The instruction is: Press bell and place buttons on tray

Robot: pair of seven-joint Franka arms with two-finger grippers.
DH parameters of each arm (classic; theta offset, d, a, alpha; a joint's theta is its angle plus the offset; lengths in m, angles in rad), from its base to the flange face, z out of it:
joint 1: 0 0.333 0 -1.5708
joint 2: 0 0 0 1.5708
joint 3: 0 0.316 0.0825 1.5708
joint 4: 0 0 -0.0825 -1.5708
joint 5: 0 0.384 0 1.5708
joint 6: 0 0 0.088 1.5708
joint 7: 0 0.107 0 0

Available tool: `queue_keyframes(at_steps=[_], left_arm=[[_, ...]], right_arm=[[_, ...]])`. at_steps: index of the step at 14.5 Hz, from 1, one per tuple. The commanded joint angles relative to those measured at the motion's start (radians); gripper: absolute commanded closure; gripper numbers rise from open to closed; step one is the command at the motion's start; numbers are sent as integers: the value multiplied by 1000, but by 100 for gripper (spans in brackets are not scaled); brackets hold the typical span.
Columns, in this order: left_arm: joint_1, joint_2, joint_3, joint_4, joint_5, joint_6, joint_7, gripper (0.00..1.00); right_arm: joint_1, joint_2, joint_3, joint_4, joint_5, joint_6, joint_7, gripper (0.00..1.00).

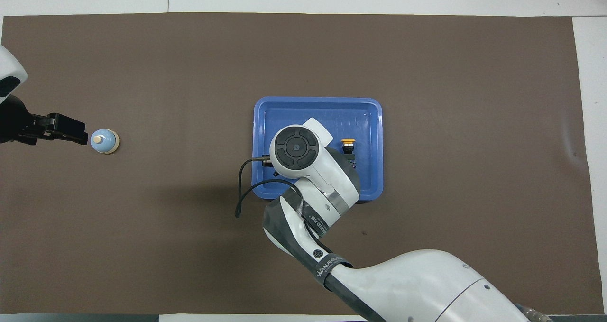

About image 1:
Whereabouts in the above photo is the blue plastic tray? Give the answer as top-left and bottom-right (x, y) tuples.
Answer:
(251, 97), (384, 202)

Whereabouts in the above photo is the brown table mat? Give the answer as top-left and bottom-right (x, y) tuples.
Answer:
(0, 12), (604, 315)

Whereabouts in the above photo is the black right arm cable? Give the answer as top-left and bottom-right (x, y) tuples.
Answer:
(235, 156), (304, 218)

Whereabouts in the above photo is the light blue call bell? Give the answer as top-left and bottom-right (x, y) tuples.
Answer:
(91, 129), (120, 155)

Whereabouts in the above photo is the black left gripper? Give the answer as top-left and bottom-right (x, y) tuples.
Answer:
(0, 94), (89, 146)

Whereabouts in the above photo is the yellow push button switch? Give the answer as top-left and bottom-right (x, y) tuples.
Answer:
(340, 138), (357, 170)

